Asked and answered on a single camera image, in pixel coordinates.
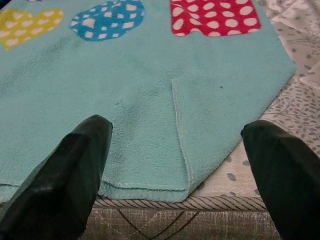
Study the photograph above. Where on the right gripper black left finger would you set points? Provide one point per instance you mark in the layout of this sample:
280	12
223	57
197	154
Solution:
57	190

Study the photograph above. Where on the teal blanket with colourful hearts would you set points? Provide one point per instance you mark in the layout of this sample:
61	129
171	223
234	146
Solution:
125	75

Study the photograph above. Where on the grey quilted mattress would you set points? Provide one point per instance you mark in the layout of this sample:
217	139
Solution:
295	105

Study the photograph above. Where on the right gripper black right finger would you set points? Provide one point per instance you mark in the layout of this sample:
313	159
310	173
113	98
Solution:
292	195

